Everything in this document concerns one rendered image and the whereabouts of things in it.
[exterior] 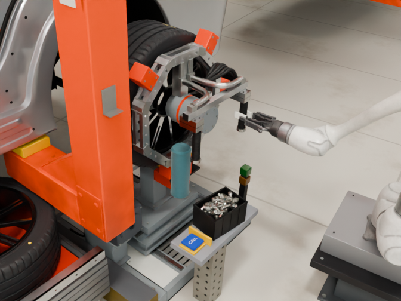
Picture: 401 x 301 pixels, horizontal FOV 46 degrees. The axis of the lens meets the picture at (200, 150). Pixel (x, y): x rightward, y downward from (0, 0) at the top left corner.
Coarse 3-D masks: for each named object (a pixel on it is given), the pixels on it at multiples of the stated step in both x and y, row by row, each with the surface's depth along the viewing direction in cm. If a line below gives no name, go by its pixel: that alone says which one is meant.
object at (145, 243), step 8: (184, 208) 261; (192, 208) 259; (176, 216) 256; (184, 216) 255; (192, 216) 262; (168, 224) 250; (176, 224) 251; (184, 224) 258; (152, 232) 244; (160, 232) 245; (168, 232) 247; (136, 240) 237; (144, 240) 240; (152, 240) 237; (160, 240) 243; (136, 248) 241; (144, 248) 236; (152, 248) 240
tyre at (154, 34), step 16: (128, 32) 200; (144, 32) 198; (160, 32) 198; (176, 32) 200; (128, 48) 194; (144, 48) 191; (160, 48) 195; (128, 64) 189; (144, 64) 191; (144, 160) 216
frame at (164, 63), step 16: (176, 48) 199; (192, 48) 200; (160, 64) 190; (176, 64) 194; (208, 64) 213; (160, 80) 191; (144, 96) 192; (144, 112) 189; (144, 128) 193; (144, 144) 198; (160, 160) 212
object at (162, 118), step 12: (168, 84) 214; (156, 96) 210; (168, 96) 223; (156, 108) 212; (156, 120) 218; (168, 120) 223; (132, 132) 202; (156, 132) 219; (168, 132) 229; (180, 132) 235; (156, 144) 229; (168, 144) 230
